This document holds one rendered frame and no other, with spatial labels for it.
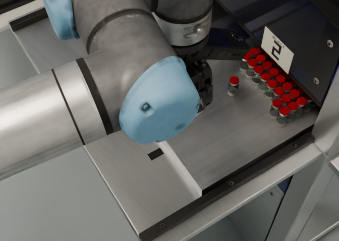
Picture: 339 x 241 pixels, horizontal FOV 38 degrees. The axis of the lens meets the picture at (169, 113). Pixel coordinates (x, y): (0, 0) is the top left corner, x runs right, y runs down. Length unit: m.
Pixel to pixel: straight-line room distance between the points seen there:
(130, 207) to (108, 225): 0.95
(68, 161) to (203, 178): 1.14
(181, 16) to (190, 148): 0.48
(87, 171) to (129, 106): 1.60
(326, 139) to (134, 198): 0.39
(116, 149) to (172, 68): 0.60
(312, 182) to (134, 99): 0.78
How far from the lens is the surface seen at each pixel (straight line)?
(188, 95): 0.42
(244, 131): 1.03
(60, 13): 0.51
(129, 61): 0.43
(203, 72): 0.68
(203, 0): 0.57
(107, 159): 1.01
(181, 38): 0.60
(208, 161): 0.99
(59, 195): 1.98
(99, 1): 0.48
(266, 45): 1.02
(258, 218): 1.55
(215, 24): 1.19
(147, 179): 0.98
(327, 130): 0.99
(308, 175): 1.14
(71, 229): 1.92
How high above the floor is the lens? 1.76
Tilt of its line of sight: 56 degrees down
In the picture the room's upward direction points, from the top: 2 degrees counter-clockwise
